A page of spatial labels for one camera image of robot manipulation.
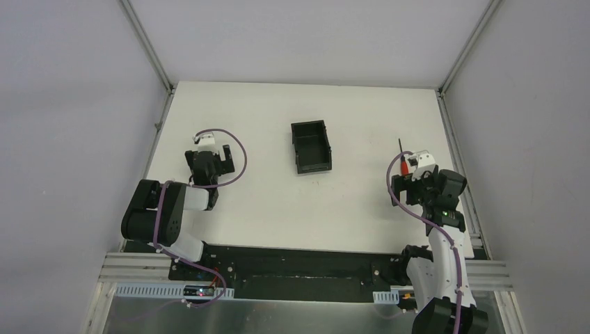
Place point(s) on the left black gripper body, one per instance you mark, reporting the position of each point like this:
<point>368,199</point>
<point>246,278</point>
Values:
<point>208,161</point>

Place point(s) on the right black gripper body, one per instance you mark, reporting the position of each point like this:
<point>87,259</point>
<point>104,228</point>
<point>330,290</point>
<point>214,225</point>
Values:
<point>413,185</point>

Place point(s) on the red handled screwdriver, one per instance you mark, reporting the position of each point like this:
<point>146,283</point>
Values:
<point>404,170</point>

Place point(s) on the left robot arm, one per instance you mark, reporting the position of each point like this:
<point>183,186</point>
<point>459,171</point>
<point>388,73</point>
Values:
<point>155,213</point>

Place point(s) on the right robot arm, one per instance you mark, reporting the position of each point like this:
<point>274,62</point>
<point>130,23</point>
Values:
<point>438,274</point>

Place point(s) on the black plastic bin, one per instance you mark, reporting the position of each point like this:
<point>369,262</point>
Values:
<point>312,149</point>

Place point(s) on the right controller board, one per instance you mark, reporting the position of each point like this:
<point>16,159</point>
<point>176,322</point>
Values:
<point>407,301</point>

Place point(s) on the controller board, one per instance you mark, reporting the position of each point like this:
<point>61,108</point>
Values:
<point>198,291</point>
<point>407,301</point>

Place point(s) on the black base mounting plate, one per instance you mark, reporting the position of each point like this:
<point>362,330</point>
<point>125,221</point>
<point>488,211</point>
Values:
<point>294,275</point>

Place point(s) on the left controller board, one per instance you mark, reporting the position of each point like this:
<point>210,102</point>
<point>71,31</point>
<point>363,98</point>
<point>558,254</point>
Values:
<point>198,291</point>

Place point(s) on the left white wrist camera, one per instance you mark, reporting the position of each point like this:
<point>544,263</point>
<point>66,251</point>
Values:
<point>205,142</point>

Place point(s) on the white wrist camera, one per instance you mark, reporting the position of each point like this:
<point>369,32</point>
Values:
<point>205,142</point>
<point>423,164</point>

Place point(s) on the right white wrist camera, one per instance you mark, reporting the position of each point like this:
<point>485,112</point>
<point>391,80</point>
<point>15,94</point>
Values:
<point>423,164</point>

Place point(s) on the right white cable duct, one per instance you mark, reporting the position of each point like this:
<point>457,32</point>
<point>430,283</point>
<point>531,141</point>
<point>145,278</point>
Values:
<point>390,297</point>

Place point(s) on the white cable duct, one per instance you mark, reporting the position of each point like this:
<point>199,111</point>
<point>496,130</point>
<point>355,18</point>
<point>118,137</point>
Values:
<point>390,297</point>
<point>165,291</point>

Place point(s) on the aluminium front rail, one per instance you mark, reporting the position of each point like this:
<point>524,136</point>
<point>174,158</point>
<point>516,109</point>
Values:
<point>483,275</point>

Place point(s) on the left aluminium frame post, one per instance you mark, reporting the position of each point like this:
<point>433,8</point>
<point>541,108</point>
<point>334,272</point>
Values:
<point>146,44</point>

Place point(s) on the aluminium frame post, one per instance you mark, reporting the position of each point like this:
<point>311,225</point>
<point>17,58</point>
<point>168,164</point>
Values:
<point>146,44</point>
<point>489,11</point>

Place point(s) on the left white cable duct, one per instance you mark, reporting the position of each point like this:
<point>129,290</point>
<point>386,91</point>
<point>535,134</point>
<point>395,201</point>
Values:
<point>165,291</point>

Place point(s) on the right aluminium frame post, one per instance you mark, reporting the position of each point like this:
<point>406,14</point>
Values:
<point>489,11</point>

